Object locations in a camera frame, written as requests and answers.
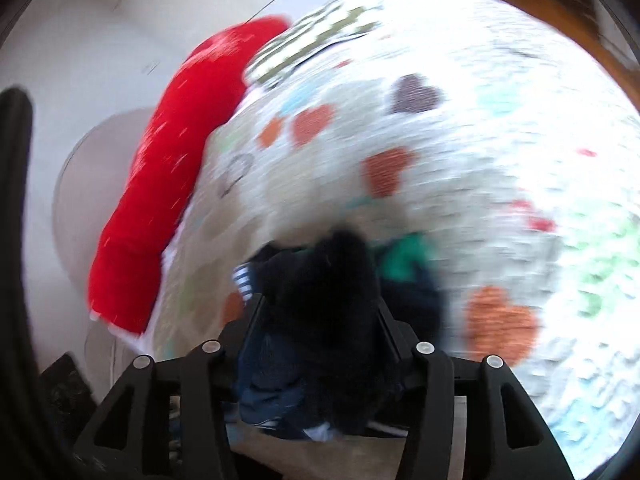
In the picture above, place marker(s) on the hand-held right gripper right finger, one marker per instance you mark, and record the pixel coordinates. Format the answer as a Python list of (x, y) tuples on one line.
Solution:
[(400, 345)]

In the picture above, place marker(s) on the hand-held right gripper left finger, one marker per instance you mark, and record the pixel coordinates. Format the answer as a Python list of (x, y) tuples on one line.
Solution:
[(235, 340)]

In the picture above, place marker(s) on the red quilted blanket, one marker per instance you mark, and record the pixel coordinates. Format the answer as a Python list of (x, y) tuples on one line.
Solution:
[(165, 170)]

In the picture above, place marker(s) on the white headboard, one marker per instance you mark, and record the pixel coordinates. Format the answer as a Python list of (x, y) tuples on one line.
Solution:
[(90, 185)]

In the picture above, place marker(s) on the quilted bedspread with heart patches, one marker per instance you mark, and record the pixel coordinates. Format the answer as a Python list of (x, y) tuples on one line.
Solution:
[(475, 135)]

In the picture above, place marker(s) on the olive patterned bolster pillow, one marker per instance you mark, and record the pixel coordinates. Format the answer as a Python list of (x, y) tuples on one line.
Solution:
[(320, 35)]

